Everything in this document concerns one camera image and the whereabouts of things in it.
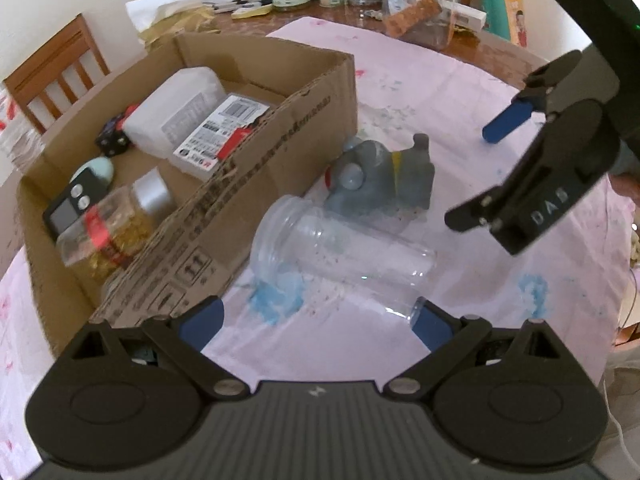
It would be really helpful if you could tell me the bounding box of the clear water bottle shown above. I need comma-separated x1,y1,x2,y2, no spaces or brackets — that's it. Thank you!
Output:
0,82,46,173

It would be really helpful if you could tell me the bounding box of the clear plastic jar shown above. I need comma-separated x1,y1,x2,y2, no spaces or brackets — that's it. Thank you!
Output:
249,195,438,321

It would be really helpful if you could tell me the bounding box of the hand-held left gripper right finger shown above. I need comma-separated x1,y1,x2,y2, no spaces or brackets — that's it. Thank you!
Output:
385,297,583,401

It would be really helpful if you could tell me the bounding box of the translucent white plastic box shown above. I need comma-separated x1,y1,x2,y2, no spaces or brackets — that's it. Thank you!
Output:
122,67,227,158

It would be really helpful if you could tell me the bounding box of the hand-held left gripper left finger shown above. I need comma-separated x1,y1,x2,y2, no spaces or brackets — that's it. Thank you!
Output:
60,296,248,401

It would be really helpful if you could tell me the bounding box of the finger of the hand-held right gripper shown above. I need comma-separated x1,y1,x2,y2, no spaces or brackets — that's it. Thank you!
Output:
482,50,591,144
445,97,621,256

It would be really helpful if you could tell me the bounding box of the capsule bottle with silver cap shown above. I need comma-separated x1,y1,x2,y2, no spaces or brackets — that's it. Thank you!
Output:
56,169,176,286

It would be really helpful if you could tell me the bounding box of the yellowish plastic bag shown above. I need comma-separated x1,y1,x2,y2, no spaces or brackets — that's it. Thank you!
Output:
140,5,221,51

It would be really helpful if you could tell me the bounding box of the grey toy figure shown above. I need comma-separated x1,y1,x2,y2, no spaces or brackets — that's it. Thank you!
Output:
324,132,435,221

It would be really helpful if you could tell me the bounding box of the black and orange toy car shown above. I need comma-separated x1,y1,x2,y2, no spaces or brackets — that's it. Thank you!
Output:
95,115,133,157

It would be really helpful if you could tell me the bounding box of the teal gift bag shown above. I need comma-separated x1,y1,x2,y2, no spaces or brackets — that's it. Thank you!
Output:
480,0,531,48

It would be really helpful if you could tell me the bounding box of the orange snack bar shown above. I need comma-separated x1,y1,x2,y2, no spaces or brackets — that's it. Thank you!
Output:
384,0,443,38

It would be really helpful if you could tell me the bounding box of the white labelled packet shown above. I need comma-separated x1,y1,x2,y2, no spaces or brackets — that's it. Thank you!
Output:
167,92,271,181

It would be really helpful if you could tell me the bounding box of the small white carton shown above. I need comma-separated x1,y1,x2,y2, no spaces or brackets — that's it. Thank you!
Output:
440,0,488,31

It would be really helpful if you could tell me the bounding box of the brown cardboard box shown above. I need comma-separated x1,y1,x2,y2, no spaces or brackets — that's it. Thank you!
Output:
17,32,358,356

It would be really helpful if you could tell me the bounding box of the white paper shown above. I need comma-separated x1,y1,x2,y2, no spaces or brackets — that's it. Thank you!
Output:
125,0,206,31

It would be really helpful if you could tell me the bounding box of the black digital timer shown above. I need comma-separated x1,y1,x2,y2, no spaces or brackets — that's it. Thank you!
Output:
42,172,111,243

